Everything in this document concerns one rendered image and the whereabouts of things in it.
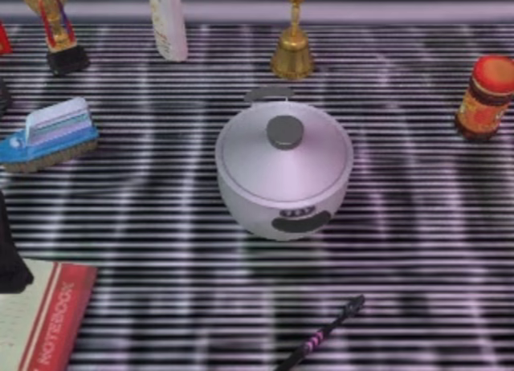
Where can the white pot with lid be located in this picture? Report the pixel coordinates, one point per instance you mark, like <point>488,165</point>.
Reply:
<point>277,174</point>

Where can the white bottle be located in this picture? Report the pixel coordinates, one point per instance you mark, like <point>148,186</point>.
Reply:
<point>168,21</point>

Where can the gold hand bell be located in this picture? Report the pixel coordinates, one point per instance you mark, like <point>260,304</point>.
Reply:
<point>292,50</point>

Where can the black pen with pink marks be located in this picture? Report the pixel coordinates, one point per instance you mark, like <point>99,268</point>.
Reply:
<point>325,335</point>

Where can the blue scrubbing brush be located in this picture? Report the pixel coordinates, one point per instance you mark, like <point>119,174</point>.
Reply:
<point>48,136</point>

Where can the red-lidded brown jar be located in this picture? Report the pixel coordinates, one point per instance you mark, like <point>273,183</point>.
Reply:
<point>485,100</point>

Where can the gold trophy on black base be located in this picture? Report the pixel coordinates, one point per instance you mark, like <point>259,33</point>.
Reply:
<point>60,33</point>

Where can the red and white notebook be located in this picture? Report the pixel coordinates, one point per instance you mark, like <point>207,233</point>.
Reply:
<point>40,319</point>

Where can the small red object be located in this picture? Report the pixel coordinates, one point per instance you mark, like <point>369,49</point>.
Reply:
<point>3,39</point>

